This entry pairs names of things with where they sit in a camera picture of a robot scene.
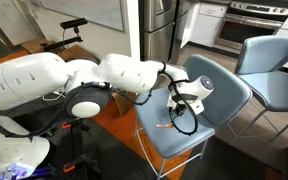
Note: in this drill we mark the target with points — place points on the stainless steel oven range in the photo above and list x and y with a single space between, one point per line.
247 28

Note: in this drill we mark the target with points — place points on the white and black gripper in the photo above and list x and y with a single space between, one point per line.
192 105

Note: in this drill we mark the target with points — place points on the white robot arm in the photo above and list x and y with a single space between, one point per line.
44 78

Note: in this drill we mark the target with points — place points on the black robot stand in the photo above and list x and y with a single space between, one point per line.
60 146

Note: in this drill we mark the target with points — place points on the stainless steel refrigerator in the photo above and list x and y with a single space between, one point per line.
159 30

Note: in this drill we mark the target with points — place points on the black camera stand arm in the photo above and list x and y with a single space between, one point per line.
62 42

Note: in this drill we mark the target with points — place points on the thin orange stick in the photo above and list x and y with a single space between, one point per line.
164 126

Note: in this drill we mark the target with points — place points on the wall whiteboard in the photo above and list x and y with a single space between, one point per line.
84 11

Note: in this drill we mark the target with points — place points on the blue chair with metal legs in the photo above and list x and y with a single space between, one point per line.
267 53
224 90

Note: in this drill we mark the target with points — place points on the dark grey carpet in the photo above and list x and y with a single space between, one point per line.
224 163

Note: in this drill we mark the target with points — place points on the purple lit control box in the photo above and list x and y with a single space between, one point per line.
20 171

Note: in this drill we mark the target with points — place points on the black camera bar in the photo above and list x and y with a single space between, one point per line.
73 23

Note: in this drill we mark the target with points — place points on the brown wooden desk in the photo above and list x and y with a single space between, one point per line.
72 53

